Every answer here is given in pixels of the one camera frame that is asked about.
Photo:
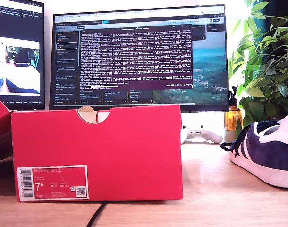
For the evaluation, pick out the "narrow black computer monitor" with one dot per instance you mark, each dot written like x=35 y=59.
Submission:
x=16 y=23

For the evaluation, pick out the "green leafy houseplant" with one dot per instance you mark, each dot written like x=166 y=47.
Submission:
x=269 y=82

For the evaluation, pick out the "wide black computer monitor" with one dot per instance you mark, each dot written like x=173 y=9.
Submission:
x=134 y=59

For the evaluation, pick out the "blue suede shoe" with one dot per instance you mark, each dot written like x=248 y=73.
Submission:
x=264 y=156

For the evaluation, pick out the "pale grey round pot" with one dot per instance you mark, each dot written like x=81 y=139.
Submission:
x=229 y=137

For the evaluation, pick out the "white game controller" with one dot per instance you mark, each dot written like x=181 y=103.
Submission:
x=212 y=136

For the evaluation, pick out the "red cardboard shoebox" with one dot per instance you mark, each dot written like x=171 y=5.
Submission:
x=122 y=153

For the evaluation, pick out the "red shoebox lid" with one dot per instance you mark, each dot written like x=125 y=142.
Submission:
x=0 y=118

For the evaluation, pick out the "amber pump bottle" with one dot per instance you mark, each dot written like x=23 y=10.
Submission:
x=231 y=118

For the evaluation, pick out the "dark teal curtain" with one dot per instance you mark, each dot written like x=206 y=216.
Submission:
x=276 y=7

